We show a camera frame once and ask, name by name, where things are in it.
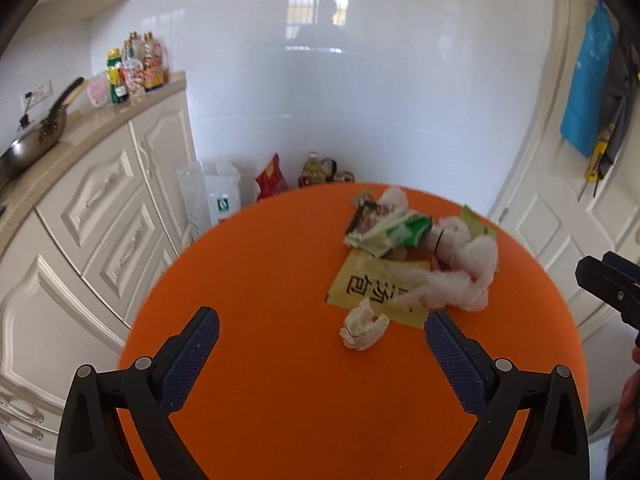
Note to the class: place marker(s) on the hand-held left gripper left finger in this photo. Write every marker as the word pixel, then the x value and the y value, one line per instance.
pixel 192 355

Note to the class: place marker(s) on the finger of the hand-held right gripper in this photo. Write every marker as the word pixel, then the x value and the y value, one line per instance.
pixel 607 282
pixel 625 264

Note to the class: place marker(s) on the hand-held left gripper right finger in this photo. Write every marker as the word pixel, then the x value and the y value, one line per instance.
pixel 452 360

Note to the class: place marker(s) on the green plastic wrapper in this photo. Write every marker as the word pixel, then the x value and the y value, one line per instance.
pixel 417 230

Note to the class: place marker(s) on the pale packet with red print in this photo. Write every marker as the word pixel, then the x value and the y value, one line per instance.
pixel 382 240

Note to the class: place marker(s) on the light green wrapper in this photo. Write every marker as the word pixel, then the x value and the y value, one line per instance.
pixel 472 220

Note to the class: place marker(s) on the long fluffy white tissue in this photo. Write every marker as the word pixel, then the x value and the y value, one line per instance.
pixel 470 265

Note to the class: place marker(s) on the yellow paper packet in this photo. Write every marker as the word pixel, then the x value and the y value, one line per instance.
pixel 365 280

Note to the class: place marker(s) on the white panel door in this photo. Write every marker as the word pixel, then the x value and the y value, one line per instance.
pixel 545 170

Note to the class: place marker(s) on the white plastic bag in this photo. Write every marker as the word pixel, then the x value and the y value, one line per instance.
pixel 210 195

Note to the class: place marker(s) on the white kitchen cabinet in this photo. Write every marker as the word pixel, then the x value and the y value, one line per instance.
pixel 85 210

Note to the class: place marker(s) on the blue apron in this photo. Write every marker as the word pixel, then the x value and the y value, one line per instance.
pixel 587 85

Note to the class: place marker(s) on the red snack bag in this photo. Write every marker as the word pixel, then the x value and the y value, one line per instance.
pixel 271 180

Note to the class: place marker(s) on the brown bottle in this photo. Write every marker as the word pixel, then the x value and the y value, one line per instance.
pixel 345 176

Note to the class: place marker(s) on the yellow cooking oil bottle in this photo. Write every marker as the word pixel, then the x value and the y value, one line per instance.
pixel 316 170

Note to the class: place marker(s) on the metal wok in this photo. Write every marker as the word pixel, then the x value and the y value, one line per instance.
pixel 35 142

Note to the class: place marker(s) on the pink plastic container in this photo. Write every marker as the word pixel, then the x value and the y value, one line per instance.
pixel 98 91

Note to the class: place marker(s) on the green yellow bottle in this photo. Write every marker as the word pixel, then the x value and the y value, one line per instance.
pixel 116 80

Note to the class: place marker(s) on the white wall socket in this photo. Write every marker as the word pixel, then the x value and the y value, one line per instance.
pixel 39 92

